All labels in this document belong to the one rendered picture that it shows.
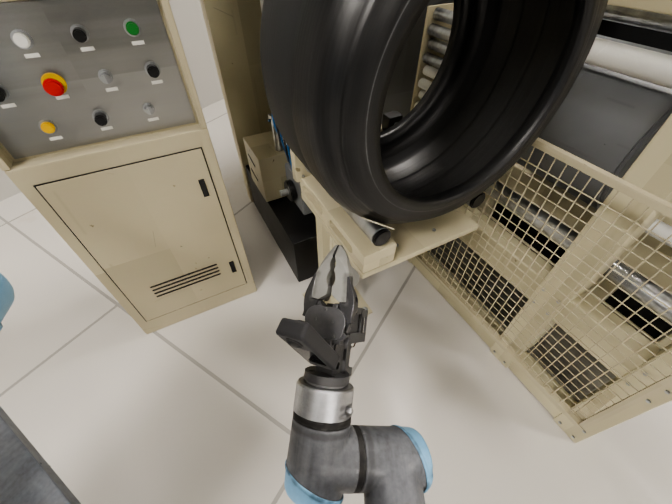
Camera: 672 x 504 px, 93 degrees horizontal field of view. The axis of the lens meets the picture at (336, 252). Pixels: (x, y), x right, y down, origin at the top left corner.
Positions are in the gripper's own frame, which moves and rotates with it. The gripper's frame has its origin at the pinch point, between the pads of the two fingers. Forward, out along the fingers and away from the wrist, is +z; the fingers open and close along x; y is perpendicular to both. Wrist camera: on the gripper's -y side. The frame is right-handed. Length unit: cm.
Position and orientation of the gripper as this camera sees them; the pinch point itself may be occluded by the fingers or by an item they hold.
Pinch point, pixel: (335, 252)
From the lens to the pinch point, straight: 50.4
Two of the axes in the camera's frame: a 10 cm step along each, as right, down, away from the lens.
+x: 8.6, 0.5, -5.1
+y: 4.9, 1.7, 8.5
